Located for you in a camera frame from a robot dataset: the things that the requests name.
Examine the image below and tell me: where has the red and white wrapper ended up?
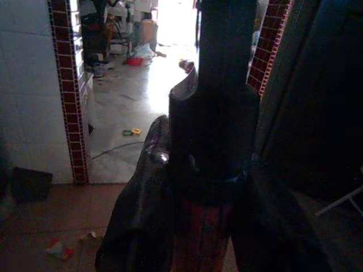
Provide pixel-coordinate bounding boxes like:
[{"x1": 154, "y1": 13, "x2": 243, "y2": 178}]
[{"x1": 45, "y1": 237, "x2": 75, "y2": 260}]

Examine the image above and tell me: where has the green and yellow toy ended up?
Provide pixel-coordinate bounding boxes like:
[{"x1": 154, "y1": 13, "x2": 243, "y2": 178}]
[{"x1": 122, "y1": 127, "x2": 143, "y2": 137}]

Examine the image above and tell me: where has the yellow-green dustpan with red handle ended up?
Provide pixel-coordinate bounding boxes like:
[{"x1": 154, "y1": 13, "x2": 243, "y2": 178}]
[{"x1": 168, "y1": 0, "x2": 260, "y2": 272}]

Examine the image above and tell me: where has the dark grey door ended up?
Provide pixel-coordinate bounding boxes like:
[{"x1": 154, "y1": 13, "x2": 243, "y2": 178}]
[{"x1": 255, "y1": 0, "x2": 363, "y2": 205}]

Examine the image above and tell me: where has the grey shoe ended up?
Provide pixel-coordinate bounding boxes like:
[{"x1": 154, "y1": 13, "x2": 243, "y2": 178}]
[{"x1": 92, "y1": 63, "x2": 107, "y2": 78}]

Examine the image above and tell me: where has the white plastic bag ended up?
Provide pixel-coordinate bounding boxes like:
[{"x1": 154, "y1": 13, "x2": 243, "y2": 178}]
[{"x1": 132, "y1": 44, "x2": 155, "y2": 59}]

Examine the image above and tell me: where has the brown cardboard box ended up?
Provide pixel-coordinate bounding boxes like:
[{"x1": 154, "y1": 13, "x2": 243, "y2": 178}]
[{"x1": 140, "y1": 19, "x2": 159, "y2": 52}]

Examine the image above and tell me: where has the red plastic basin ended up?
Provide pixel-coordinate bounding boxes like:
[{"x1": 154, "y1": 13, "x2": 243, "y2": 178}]
[{"x1": 126, "y1": 57, "x2": 146, "y2": 67}]

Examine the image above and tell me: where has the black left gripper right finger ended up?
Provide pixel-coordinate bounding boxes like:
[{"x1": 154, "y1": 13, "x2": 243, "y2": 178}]
[{"x1": 231, "y1": 158, "x2": 332, "y2": 272}]

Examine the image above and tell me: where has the dark metal chair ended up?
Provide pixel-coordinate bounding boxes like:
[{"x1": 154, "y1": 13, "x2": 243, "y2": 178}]
[{"x1": 103, "y1": 14, "x2": 134, "y2": 57}]

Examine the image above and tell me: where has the thin black floor cable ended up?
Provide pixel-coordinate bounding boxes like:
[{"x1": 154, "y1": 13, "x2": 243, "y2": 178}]
[{"x1": 90, "y1": 141, "x2": 146, "y2": 160}]

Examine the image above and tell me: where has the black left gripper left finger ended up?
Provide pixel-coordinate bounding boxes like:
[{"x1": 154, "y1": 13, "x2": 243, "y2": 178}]
[{"x1": 95, "y1": 114, "x2": 174, "y2": 272}]

